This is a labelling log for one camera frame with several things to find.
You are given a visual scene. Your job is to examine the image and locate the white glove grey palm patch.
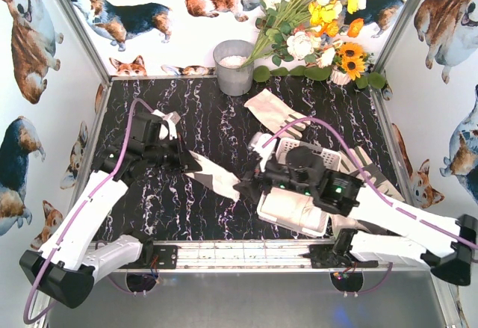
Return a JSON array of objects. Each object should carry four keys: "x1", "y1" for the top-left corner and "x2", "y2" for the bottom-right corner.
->
[{"x1": 187, "y1": 151, "x2": 240, "y2": 202}]

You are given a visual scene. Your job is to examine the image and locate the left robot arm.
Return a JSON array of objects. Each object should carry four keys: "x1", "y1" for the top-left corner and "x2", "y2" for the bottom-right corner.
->
[{"x1": 19, "y1": 111, "x2": 202, "y2": 309}]

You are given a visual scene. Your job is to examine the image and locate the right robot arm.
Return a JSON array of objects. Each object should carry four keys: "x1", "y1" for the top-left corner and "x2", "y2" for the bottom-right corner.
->
[{"x1": 234, "y1": 146, "x2": 477, "y2": 286}]

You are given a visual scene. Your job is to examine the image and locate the white perforated storage basket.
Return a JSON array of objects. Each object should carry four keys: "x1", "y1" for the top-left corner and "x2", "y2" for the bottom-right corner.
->
[{"x1": 257, "y1": 137, "x2": 341, "y2": 238}]

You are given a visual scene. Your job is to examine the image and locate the glove beside basket right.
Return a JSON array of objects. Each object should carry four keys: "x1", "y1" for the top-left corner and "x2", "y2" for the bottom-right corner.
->
[{"x1": 330, "y1": 146, "x2": 404, "y2": 237}]

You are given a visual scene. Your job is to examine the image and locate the white glove green fingers back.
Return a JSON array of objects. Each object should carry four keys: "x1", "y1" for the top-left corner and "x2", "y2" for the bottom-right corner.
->
[{"x1": 244, "y1": 89, "x2": 305, "y2": 133}]

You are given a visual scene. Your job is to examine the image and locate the grey metal bucket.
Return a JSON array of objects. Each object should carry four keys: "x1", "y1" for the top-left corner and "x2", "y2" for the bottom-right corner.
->
[{"x1": 213, "y1": 40, "x2": 254, "y2": 96}]

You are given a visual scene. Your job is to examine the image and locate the small white sunflower pot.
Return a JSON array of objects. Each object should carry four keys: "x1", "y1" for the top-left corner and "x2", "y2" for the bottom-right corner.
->
[{"x1": 329, "y1": 66, "x2": 352, "y2": 86}]

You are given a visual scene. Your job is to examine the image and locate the artificial flower bouquet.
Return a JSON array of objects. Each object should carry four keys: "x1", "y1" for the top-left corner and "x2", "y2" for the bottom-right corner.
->
[{"x1": 243, "y1": 0, "x2": 367, "y2": 67}]

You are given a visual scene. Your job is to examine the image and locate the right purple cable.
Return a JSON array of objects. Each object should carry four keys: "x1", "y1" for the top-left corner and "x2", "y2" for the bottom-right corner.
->
[{"x1": 263, "y1": 117, "x2": 478, "y2": 301}]

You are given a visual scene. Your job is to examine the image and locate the aluminium front rail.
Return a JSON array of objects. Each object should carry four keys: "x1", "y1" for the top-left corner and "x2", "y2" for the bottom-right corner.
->
[{"x1": 44, "y1": 240, "x2": 449, "y2": 271}]

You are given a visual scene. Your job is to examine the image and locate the left aluminium post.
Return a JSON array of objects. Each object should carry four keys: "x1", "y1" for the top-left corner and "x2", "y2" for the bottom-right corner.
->
[{"x1": 55, "y1": 0, "x2": 111, "y2": 84}]

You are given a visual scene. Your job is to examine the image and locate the aluminium post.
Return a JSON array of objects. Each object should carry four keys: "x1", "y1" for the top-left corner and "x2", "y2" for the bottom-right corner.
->
[
  {"x1": 371, "y1": 0, "x2": 440, "y2": 75},
  {"x1": 55, "y1": 0, "x2": 111, "y2": 84}
]

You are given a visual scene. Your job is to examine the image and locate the right aluminium post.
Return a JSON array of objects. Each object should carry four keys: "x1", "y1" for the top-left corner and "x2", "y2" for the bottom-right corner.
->
[{"x1": 371, "y1": 0, "x2": 440, "y2": 75}]

